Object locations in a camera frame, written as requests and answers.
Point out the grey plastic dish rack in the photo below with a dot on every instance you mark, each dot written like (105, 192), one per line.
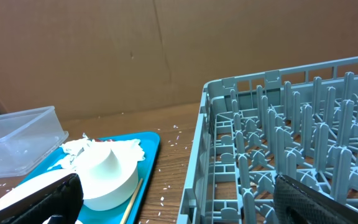
(298, 121)

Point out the large white plate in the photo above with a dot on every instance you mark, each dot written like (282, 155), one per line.
(32, 186)

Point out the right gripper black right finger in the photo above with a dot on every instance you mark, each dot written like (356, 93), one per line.
(296, 203)

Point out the red snack wrapper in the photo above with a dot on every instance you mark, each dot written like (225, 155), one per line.
(103, 140)

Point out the clear plastic storage bin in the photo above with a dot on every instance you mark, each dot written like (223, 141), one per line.
(27, 138)

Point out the wooden chopstick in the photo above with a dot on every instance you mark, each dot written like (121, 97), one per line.
(131, 202)

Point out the white ceramic bowl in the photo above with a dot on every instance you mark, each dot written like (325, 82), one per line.
(108, 176)

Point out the crumpled white napkin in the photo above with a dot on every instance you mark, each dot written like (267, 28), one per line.
(73, 150)

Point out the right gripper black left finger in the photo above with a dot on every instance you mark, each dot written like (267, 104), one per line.
(57, 202)

